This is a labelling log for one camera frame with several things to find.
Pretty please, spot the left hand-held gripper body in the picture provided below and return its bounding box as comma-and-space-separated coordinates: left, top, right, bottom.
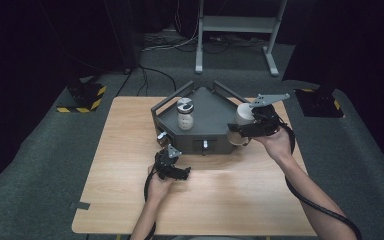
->
153, 143, 183, 181

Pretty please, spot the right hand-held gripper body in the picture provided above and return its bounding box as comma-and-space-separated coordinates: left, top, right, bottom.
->
238, 93, 291, 139

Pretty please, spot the white cup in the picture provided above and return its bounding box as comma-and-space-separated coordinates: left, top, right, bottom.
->
226, 102, 258, 147

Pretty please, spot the dark grey tray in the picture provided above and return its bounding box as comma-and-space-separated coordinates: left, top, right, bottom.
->
150, 79, 252, 156

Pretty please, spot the person's left hand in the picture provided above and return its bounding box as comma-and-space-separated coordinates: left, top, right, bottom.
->
146, 165, 176, 203

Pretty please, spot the person's right hand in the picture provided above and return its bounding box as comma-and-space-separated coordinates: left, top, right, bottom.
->
252, 127, 295, 165

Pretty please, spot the glass jar with silver lid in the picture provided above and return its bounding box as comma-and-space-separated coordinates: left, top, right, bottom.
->
176, 97, 195, 131

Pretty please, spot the black yellow striped base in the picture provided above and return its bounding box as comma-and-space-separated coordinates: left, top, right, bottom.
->
55, 81, 108, 114
294, 87, 345, 119

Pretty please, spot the grey tape piece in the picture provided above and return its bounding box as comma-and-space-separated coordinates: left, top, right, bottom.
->
68, 200, 91, 211

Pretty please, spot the grey metal stand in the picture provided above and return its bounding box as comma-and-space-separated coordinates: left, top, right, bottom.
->
194, 0, 289, 78

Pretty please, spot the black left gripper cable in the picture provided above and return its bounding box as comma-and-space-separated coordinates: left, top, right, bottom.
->
143, 169, 158, 240

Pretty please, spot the black floor cable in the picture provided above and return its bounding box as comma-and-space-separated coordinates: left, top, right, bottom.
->
135, 64, 178, 98

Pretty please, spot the bundle of floor cables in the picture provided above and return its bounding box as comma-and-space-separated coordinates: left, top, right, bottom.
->
140, 28, 271, 55

